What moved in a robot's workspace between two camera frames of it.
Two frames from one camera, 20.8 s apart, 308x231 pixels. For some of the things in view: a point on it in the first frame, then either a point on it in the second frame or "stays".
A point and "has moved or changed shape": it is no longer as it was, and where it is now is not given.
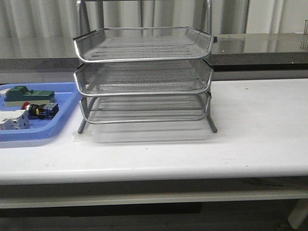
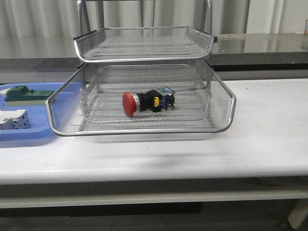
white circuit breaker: [17, 119] stays
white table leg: [299, 213] stays
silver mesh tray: [144, 43] stays
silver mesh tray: [183, 76] has moved or changed shape
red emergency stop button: [46, 111] to [161, 98]
